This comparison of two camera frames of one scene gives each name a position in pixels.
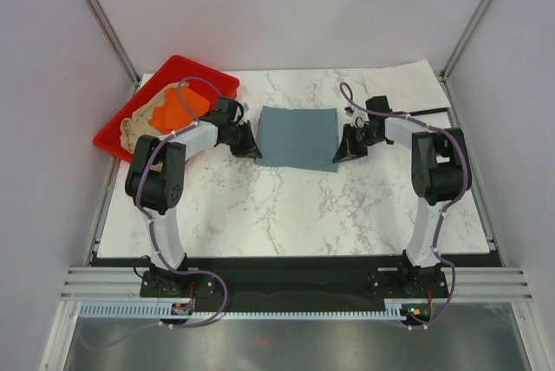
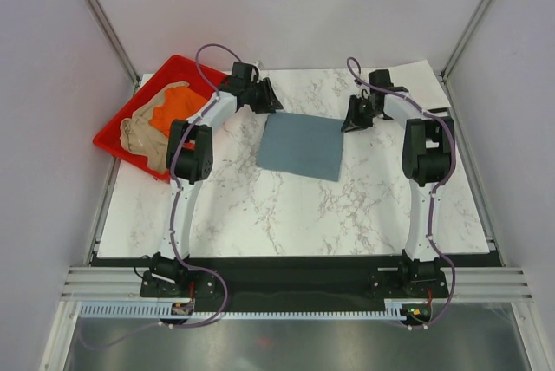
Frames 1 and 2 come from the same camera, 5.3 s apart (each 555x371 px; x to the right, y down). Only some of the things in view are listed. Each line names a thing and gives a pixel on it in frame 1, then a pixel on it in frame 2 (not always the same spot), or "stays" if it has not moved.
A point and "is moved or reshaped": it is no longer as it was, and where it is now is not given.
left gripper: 248,147 -> 269,103
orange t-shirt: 172,116 stays
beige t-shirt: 139,123 stays
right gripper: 349,149 -> 354,122
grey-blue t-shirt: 301,139 is moved or reshaped
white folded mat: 407,87 stays
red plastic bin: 211,82 stays
